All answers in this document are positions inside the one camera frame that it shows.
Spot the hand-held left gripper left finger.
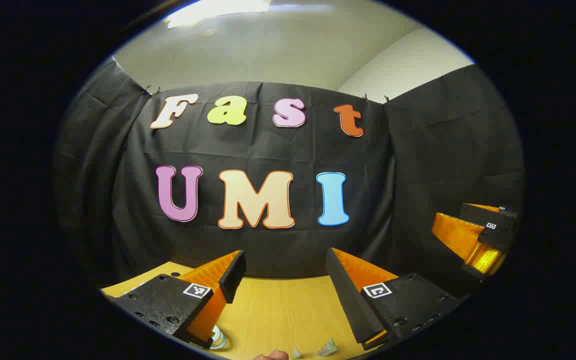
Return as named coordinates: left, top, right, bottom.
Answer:
left=103, top=249, right=248, bottom=350

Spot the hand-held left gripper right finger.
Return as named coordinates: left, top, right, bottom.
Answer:
left=325, top=247, right=464, bottom=352

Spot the white green skin care tube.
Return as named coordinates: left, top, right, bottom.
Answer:
left=317, top=337, right=339, bottom=357

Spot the pale blue suitcase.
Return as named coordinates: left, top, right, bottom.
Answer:
left=203, top=324, right=228, bottom=350

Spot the black backdrop cloth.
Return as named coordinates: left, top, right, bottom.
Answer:
left=53, top=56, right=526, bottom=291

